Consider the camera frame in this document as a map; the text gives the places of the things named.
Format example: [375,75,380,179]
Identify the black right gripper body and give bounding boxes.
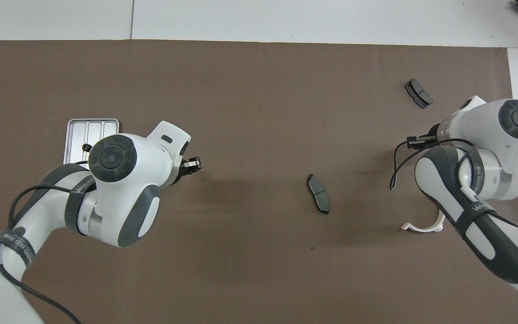
[406,130,442,150]

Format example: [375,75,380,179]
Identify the silver metal tray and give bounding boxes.
[63,119,120,169]

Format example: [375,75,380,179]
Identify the dark grey brake pad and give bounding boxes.
[307,174,330,215]
[404,79,433,109]

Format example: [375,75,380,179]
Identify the brown paper table mat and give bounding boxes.
[0,40,518,324]

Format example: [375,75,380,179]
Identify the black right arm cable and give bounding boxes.
[389,139,475,189]

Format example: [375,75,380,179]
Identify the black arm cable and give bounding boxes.
[389,139,475,189]
[0,161,102,324]

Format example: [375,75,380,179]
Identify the white curved plastic bracket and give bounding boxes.
[401,209,446,233]

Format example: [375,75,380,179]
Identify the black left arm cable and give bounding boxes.
[0,161,102,324]

